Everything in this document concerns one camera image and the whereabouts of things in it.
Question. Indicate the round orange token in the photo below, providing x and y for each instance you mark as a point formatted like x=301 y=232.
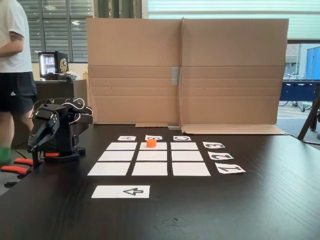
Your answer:
x=151 y=143

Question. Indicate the white paper grid square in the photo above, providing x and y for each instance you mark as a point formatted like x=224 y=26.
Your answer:
x=116 y=156
x=152 y=156
x=110 y=169
x=184 y=146
x=162 y=147
x=150 y=169
x=187 y=156
x=190 y=169
x=122 y=146

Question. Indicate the black bar clamp orange knob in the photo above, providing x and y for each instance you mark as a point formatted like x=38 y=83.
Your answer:
x=37 y=157

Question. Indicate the dark brown counter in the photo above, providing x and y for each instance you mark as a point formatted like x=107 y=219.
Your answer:
x=62 y=90

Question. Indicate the black mini fridge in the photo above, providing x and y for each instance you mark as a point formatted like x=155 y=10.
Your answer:
x=61 y=65

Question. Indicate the paper sheet letter A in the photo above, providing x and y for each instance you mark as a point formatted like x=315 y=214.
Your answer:
x=120 y=139

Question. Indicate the person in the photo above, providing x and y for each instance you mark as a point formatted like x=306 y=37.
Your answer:
x=15 y=50

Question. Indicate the white arrow paper sheet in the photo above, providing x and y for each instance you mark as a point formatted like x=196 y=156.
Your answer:
x=110 y=192

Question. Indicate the large brown cardboard screen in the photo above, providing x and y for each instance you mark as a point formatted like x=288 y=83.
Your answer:
x=135 y=45

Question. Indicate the paper sheet letter B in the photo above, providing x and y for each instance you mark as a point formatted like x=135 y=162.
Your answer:
x=160 y=137

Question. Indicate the grey tape strip on table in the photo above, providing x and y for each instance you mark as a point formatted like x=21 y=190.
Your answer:
x=174 y=128

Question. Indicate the paper sheet letter C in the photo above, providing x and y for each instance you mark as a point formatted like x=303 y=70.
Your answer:
x=176 y=138

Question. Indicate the grey tape strip on cardboard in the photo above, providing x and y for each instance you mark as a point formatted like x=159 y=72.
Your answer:
x=175 y=76

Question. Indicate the paper sheet number 3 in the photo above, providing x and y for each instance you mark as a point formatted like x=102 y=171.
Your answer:
x=206 y=147

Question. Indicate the paper sheet number 2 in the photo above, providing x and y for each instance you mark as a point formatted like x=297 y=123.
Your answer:
x=212 y=157

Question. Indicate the paper sheet number 1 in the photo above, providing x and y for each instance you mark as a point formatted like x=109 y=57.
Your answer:
x=225 y=171

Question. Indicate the dark stand leg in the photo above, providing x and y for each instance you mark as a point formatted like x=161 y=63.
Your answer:
x=308 y=121

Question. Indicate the blue container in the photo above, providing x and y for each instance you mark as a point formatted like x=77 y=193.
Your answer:
x=314 y=62

